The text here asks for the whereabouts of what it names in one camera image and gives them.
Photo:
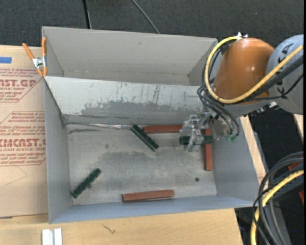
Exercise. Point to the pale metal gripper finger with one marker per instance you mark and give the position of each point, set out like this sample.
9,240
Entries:
195,145
190,129

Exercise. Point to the dark green block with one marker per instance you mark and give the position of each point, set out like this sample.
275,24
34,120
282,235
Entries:
145,138
86,183
209,138

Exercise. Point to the red-brown flat block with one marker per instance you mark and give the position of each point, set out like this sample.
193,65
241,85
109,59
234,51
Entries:
208,157
160,129
148,195

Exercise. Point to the grey metal bin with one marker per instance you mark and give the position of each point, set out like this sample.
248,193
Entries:
142,167

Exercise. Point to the brown cardboard board red print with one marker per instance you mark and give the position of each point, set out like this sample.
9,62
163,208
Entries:
20,182

